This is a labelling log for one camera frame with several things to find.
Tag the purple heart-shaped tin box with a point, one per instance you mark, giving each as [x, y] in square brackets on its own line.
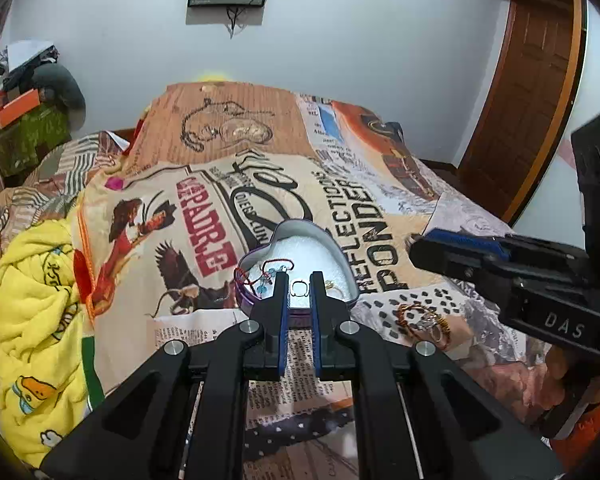
[305, 255]

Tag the yellow duck print towel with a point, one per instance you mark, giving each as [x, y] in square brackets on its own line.
[35, 320]

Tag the person's right hand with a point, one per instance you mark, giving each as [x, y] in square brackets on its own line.
[556, 367]

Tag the small gold earring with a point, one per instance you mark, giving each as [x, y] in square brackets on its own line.
[333, 286]

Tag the orange box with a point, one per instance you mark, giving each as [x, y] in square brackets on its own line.
[17, 109]

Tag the printed blanket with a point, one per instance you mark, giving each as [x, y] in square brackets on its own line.
[260, 160]

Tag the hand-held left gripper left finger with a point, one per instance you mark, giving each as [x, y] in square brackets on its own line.
[282, 325]

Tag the grey cushion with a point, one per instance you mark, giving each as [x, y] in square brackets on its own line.
[62, 85]

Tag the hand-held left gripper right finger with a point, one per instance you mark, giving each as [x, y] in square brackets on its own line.
[316, 332]

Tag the brown wooden door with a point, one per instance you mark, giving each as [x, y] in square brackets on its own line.
[525, 85]

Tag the green patterned box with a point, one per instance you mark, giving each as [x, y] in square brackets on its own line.
[30, 137]

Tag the striped bedsheet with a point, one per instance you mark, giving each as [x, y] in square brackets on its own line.
[65, 170]

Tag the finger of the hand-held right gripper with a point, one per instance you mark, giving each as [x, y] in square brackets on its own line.
[472, 241]
[455, 260]

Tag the yellow round object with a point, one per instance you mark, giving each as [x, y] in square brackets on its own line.
[212, 77]

